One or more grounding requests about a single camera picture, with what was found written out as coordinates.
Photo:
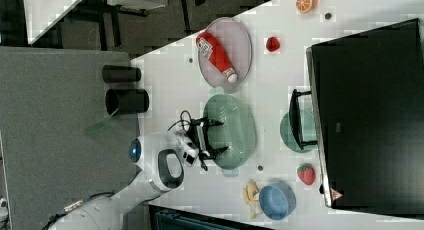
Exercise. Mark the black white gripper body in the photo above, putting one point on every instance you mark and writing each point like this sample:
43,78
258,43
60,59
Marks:
192,144

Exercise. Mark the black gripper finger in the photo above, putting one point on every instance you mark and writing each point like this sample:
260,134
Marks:
211,122
214,153

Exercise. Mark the green plastic strainer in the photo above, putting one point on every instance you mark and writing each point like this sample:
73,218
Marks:
237,132

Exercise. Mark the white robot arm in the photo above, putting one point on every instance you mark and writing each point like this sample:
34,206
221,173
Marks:
161,158

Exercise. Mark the yellow banana peel toy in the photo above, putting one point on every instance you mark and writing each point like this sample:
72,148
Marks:
251,198

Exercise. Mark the red ketchup bottle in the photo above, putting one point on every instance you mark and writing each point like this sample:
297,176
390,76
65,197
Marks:
210,48

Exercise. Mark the blue bowl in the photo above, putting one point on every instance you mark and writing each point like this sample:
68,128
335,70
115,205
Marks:
277,200

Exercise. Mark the large black cylinder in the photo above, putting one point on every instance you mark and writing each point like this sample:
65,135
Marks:
126,101

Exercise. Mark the grey round plate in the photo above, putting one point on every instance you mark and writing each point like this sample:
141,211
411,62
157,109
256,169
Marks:
236,41

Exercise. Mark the red toy strawberry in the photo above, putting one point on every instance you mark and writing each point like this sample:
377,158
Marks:
306,174

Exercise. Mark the green plastic cup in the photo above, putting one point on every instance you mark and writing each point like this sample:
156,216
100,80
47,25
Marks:
308,132

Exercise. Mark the small dark red strawberry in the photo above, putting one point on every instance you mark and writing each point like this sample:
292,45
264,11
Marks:
272,44

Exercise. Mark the small black cylinder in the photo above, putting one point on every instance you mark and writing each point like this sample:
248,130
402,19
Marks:
120,74

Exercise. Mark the orange slice toy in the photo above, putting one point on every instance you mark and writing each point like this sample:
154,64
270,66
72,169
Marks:
306,6

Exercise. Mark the black toaster oven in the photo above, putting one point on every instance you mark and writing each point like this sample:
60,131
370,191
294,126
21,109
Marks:
368,108

